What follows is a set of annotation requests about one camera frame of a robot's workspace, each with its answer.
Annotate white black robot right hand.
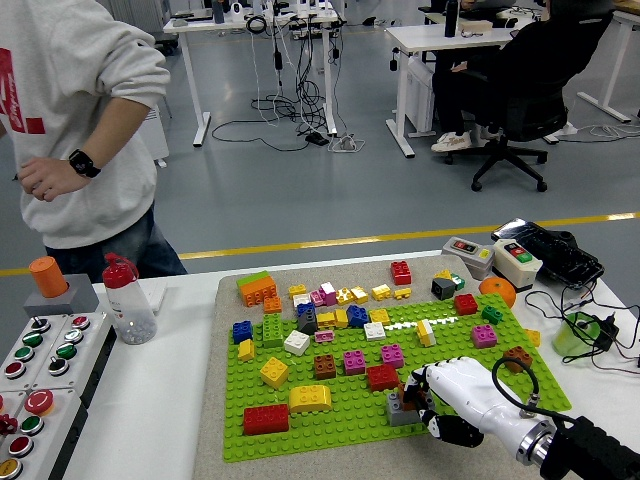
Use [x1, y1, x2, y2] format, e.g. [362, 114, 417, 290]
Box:
[401, 355, 546, 459]

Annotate person's left hand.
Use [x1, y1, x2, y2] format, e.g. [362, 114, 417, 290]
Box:
[18, 156, 84, 203]

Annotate brown square toy brick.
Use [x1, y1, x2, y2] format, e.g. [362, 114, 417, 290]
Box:
[502, 345, 534, 374]
[397, 382, 432, 412]
[313, 353, 338, 381]

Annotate dark grey long toy brick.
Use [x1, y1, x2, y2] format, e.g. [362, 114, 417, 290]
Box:
[387, 410, 425, 428]

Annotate red sloped toy brick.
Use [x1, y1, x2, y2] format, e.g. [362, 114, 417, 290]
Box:
[366, 363, 401, 393]

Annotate magenta square toy brick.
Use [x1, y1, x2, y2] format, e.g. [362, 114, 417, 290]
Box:
[470, 323, 500, 350]
[342, 349, 368, 377]
[380, 343, 405, 370]

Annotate green studded baseplate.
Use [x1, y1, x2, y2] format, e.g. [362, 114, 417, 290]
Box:
[221, 292, 573, 464]

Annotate yellow curved toy brick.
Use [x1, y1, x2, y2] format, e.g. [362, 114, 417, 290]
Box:
[288, 383, 333, 415]

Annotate dark grey sloped toy brick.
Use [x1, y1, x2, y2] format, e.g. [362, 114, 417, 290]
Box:
[297, 309, 320, 336]

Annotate large yellow square toy brick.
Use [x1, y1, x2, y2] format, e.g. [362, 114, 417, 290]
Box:
[259, 355, 290, 390]

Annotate red long toy brick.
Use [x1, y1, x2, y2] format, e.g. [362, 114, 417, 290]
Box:
[242, 403, 291, 437]

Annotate tall green toy brick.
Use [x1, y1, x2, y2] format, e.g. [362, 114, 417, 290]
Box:
[261, 313, 285, 350]

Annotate large orange toy brick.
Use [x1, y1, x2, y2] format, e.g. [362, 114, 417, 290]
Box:
[239, 276, 280, 307]

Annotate black wristwatch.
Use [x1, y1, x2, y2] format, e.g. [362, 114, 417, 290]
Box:
[68, 148, 102, 179]

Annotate person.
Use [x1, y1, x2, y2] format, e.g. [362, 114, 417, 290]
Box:
[0, 0, 189, 284]
[431, 0, 616, 153]

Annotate orange cylinder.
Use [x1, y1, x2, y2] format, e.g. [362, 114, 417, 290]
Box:
[28, 256, 70, 299]

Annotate orange fruit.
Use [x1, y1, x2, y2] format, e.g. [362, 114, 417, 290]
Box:
[478, 276, 517, 309]

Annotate dark grey cube brick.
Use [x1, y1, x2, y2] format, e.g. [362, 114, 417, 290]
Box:
[431, 277, 457, 301]

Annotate green translucent cup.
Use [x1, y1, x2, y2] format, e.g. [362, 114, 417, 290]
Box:
[552, 312, 606, 357]

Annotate white electric panel heater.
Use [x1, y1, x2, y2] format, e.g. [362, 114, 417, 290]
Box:
[135, 102, 170, 169]

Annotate grey block base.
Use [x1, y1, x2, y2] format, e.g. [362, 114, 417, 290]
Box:
[23, 273, 100, 318]

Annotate clear bottle with red cap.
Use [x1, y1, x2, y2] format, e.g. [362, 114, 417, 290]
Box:
[102, 252, 159, 346]

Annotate black plug adapter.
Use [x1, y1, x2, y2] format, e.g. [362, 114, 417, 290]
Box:
[594, 312, 621, 351]

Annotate black electronic device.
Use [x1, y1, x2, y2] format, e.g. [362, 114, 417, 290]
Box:
[490, 217, 605, 290]

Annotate grey four-button control box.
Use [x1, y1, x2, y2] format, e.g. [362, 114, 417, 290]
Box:
[0, 314, 69, 391]
[29, 312, 117, 409]

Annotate white desk with gadgets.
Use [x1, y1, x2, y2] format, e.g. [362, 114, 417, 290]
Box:
[163, 5, 346, 149]

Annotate control box with emergency stop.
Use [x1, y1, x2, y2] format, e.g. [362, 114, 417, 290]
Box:
[0, 387, 90, 480]

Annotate lime green flat brick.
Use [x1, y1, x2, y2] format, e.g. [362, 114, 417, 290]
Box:
[235, 270, 274, 289]

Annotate black office chair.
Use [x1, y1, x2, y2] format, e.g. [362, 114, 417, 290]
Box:
[443, 9, 621, 194]

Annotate white case under desk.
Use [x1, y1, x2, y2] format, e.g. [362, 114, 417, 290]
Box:
[405, 54, 437, 136]

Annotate black bottle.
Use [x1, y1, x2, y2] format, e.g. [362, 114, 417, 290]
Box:
[444, 0, 460, 39]

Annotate beige two-button switch box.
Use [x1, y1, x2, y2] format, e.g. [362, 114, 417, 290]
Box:
[492, 238, 544, 294]

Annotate grey two-button switch box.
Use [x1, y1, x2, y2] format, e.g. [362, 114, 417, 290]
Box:
[441, 235, 496, 281]

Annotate thin black cable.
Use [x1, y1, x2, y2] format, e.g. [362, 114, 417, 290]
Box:
[523, 288, 640, 374]

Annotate hanging desk cables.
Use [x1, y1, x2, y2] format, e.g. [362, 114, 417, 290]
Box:
[210, 13, 346, 152]

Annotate white desk frame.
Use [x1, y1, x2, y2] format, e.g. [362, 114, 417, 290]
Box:
[577, 8, 640, 124]

